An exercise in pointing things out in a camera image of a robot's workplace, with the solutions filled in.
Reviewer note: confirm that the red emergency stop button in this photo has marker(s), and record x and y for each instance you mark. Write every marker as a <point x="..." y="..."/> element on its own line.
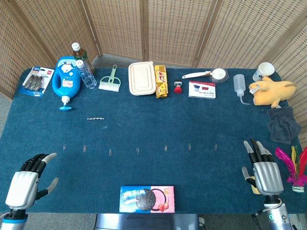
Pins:
<point x="177" y="89"/>

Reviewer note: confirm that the clear plastic water bottle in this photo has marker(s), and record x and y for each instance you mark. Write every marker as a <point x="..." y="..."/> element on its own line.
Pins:
<point x="87" y="76"/>

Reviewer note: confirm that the dark grey cloth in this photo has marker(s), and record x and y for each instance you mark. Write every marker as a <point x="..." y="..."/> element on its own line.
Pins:
<point x="283" y="124"/>

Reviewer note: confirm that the yellow sponge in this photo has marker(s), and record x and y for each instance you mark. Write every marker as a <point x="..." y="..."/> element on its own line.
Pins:
<point x="256" y="190"/>

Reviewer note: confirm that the yellow snack package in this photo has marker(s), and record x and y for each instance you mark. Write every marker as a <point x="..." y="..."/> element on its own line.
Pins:
<point x="161" y="81"/>

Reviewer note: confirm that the small bead chain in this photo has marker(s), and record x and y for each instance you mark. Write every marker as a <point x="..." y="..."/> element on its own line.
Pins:
<point x="96" y="118"/>

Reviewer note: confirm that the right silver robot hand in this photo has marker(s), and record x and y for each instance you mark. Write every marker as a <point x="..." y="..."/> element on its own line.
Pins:
<point x="267" y="177"/>

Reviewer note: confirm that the colourful feather shuttlecock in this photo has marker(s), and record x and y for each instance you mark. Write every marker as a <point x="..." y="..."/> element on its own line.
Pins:
<point x="296" y="177"/>

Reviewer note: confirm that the white box blue red print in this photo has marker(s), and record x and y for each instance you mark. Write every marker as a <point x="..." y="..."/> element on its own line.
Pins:
<point x="201" y="89"/>

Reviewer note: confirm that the beige lidded lunch box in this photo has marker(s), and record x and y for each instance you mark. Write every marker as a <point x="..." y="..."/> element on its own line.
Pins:
<point x="141" y="79"/>

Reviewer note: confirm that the green dustpan brush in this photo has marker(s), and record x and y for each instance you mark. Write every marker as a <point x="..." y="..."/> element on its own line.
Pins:
<point x="109" y="83"/>

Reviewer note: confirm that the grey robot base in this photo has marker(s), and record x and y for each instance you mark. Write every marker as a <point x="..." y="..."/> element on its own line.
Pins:
<point x="146" y="221"/>

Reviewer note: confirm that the blue table mat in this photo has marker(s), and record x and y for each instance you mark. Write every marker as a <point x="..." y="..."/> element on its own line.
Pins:
<point x="153" y="115"/>

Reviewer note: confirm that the wicker folding screen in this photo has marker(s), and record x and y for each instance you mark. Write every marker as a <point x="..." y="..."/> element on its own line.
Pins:
<point x="168" y="24"/>

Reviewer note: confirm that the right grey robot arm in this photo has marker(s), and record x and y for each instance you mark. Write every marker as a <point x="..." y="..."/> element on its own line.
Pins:
<point x="278" y="215"/>

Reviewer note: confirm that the white paper cup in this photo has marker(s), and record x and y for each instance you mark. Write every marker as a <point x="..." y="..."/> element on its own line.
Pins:
<point x="261" y="72"/>

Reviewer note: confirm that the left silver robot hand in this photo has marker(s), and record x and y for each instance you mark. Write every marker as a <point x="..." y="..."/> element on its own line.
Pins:
<point x="22" y="187"/>

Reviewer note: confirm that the yellow plush toy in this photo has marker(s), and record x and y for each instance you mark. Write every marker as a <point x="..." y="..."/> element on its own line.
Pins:
<point x="271" y="92"/>

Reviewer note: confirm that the blue pink cookie box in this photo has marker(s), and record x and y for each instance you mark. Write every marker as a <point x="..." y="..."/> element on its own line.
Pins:
<point x="146" y="198"/>

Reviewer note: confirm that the blue detergent pump bottle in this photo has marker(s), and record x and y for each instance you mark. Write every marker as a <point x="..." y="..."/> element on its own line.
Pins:
<point x="66" y="83"/>

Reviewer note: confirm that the translucent squeeze wash bottle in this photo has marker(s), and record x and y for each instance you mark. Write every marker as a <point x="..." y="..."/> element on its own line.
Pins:
<point x="239" y="85"/>

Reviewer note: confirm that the dark tea bottle white cap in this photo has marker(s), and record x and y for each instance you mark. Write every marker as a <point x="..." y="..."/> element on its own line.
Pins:
<point x="80" y="54"/>

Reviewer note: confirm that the round clear container white lid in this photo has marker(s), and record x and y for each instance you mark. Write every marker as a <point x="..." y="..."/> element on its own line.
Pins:
<point x="219" y="74"/>

